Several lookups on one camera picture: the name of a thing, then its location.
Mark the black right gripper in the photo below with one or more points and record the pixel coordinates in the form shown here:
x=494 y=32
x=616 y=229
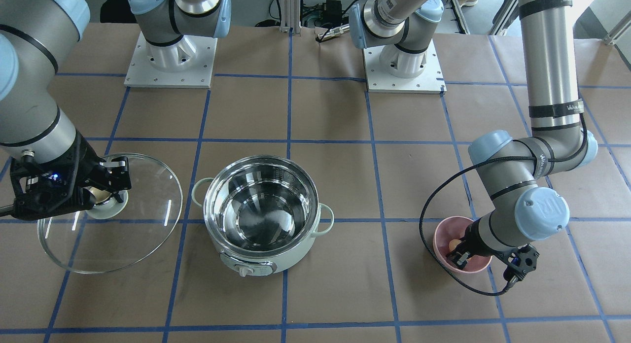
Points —
x=89 y=161

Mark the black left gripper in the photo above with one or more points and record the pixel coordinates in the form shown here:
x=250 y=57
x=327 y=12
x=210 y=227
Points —
x=474 y=240

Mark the brown egg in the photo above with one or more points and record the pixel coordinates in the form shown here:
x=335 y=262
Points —
x=453 y=244

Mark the glass pot lid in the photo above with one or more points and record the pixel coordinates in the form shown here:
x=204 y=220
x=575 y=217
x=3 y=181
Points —
x=119 y=230

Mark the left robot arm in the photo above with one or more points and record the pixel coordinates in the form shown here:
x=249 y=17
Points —
x=510 y=168

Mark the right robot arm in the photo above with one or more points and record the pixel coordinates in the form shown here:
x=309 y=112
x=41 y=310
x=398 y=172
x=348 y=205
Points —
x=38 y=35

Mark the mint green electric pot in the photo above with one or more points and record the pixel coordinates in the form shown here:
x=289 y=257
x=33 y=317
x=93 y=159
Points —
x=262 y=213

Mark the pink bowl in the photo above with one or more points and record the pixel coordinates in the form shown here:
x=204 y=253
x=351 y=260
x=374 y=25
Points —
x=453 y=227

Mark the black power adapter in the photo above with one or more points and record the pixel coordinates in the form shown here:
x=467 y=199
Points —
x=332 y=12

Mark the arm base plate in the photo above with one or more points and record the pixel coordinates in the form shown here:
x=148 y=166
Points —
x=186 y=64
x=390 y=70

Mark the aluminium frame post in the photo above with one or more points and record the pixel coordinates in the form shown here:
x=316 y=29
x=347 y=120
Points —
x=291 y=13

